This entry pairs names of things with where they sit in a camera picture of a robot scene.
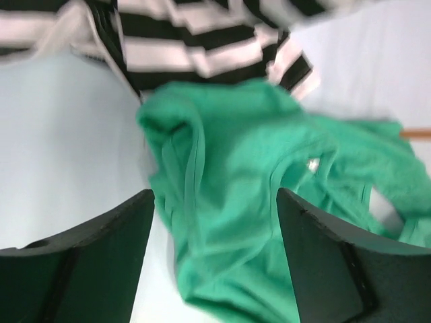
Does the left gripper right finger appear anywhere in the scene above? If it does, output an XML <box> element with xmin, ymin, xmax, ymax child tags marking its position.
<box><xmin>277</xmin><ymin>188</ymin><xmax>430</xmax><ymax>323</ymax></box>

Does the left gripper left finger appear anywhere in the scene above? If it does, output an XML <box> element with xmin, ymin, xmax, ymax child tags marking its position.
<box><xmin>1</xmin><ymin>190</ymin><xmax>154</xmax><ymax>322</ymax></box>

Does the orange hanger front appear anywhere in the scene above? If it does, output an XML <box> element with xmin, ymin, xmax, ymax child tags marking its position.
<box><xmin>399</xmin><ymin>128</ymin><xmax>431</xmax><ymax>140</ymax></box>

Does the green tank top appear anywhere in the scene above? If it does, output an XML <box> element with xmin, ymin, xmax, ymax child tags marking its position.
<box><xmin>137</xmin><ymin>81</ymin><xmax>430</xmax><ymax>322</ymax></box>

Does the black white striped tank top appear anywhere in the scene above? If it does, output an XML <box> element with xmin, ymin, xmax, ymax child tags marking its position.
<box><xmin>1</xmin><ymin>1</ymin><xmax>358</xmax><ymax>99</ymax></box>

